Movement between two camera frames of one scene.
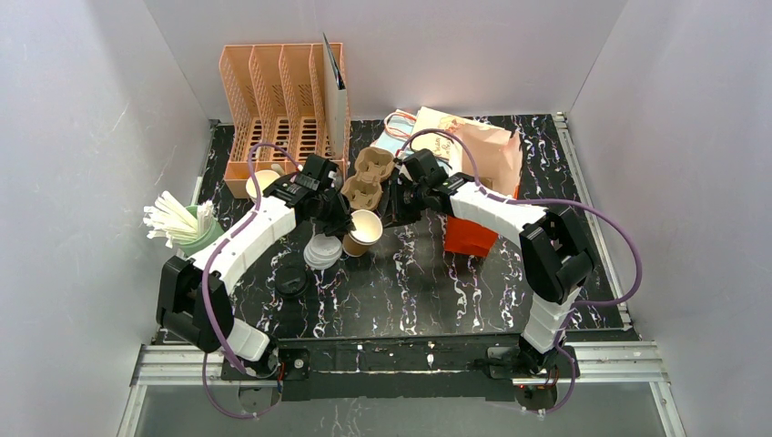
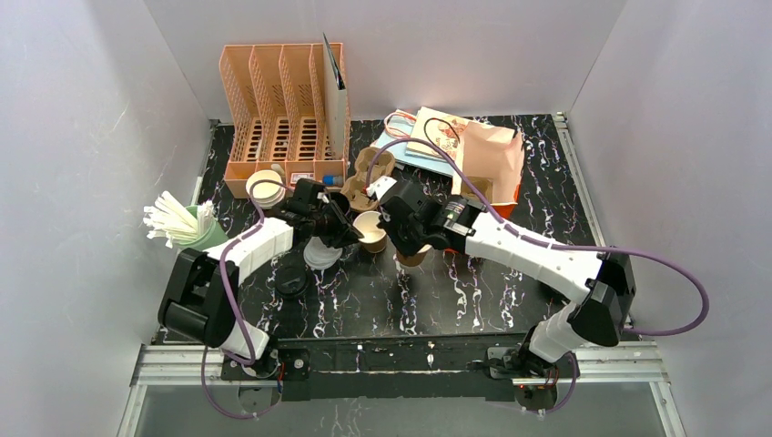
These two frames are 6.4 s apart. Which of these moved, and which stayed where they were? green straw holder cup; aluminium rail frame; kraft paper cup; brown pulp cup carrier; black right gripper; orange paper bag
Moved: black right gripper; kraft paper cup
Stayed: brown pulp cup carrier; green straw holder cup; aluminium rail frame; orange paper bag
